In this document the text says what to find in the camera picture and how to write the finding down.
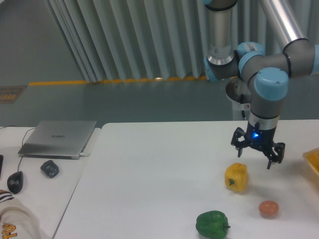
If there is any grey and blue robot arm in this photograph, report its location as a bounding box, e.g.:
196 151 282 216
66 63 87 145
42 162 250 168
203 0 319 164

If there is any person's cream sleeved forearm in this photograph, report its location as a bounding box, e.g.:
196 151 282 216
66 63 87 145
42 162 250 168
0 190 41 239

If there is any silver closed laptop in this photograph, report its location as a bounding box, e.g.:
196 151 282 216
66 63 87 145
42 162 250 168
18 120 97 159

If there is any dark grey power adapter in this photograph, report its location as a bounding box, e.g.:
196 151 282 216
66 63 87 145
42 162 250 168
40 160 59 178

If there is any yellow bell pepper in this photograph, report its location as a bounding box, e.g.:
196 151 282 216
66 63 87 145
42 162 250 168
224 163 248 192

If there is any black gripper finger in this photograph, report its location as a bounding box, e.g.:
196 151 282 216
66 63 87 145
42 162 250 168
263 142 286 169
231 127 248 157

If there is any green bell pepper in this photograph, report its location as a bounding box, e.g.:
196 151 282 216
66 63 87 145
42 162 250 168
195 211 230 239

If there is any black computer mouse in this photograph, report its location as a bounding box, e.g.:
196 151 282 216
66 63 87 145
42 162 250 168
7 171 24 194

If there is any black keyboard edge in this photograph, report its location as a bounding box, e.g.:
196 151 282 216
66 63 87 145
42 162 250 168
0 155 4 178

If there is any white folding partition screen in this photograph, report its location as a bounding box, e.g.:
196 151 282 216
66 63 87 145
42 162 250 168
48 0 319 82

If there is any brown egg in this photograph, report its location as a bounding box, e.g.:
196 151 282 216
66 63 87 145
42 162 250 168
258 200 280 218

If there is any black mouse cable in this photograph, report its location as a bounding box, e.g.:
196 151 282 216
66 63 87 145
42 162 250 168
0 125 37 173

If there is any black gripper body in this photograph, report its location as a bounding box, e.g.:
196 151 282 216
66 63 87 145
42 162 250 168
240 124 276 151

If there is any yellow plastic basket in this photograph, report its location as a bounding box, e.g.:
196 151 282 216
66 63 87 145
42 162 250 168
303 148 319 175

